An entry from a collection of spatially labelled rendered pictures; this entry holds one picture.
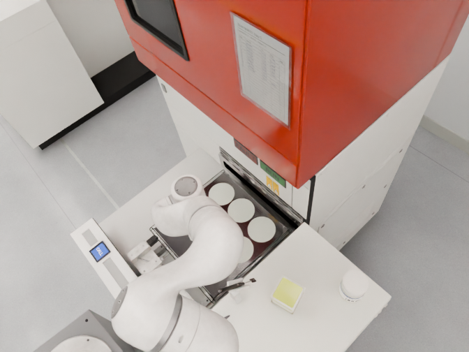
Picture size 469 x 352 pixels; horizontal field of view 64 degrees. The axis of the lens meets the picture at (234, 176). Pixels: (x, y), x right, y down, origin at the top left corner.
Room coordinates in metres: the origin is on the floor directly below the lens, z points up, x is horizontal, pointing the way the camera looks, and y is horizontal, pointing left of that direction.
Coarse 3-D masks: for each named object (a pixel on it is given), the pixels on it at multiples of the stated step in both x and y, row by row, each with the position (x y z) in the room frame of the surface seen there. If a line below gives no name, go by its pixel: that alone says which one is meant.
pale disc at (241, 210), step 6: (240, 198) 0.70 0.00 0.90; (234, 204) 0.68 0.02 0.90; (240, 204) 0.68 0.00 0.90; (246, 204) 0.67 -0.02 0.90; (252, 204) 0.67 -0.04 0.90; (228, 210) 0.66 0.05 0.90; (234, 210) 0.65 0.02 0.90; (240, 210) 0.65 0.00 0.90; (246, 210) 0.65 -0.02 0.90; (252, 210) 0.64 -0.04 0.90; (234, 216) 0.63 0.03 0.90; (240, 216) 0.63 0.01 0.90; (246, 216) 0.62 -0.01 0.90; (252, 216) 0.62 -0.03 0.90; (240, 222) 0.60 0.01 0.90
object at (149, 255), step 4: (148, 252) 0.57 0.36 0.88; (152, 252) 0.56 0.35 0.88; (144, 256) 0.55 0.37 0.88; (148, 256) 0.55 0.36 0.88; (152, 256) 0.55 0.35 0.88; (148, 260) 0.54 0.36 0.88; (136, 264) 0.53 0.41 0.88; (140, 264) 0.53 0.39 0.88; (144, 264) 0.53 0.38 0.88; (140, 268) 0.51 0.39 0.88; (180, 292) 0.40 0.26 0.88; (184, 292) 0.40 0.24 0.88; (188, 296) 0.38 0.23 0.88
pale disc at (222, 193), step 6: (216, 186) 0.77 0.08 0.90; (222, 186) 0.77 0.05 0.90; (228, 186) 0.76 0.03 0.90; (210, 192) 0.75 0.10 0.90; (216, 192) 0.75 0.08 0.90; (222, 192) 0.74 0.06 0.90; (228, 192) 0.74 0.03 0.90; (216, 198) 0.72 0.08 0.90; (222, 198) 0.71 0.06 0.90; (228, 198) 0.71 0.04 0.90; (222, 204) 0.69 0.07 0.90
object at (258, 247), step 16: (224, 176) 0.81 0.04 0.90; (208, 192) 0.75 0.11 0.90; (240, 192) 0.73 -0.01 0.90; (224, 208) 0.67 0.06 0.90; (256, 208) 0.65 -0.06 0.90; (240, 224) 0.59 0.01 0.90; (176, 240) 0.58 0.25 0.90; (272, 240) 0.51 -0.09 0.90; (256, 256) 0.46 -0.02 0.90; (240, 272) 0.42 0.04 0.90; (208, 288) 0.39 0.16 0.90
